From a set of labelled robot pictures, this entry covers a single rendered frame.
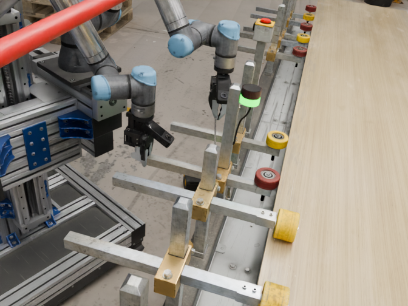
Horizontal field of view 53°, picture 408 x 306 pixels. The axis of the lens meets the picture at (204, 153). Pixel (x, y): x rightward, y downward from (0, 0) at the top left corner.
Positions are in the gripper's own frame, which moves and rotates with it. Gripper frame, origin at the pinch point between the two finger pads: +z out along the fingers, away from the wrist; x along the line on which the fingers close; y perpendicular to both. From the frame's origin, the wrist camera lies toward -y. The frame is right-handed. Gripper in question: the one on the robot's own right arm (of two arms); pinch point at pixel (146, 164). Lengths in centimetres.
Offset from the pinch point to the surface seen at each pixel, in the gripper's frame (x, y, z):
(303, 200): 8, -54, -9
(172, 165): 1.5, -9.7, -3.5
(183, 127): -23.5, -5.4, -3.6
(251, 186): 1.6, -37.4, -3.8
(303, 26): -171, -40, -9
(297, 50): -122, -41, -9
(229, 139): -2.1, -27.0, -17.0
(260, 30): -51, -25, -38
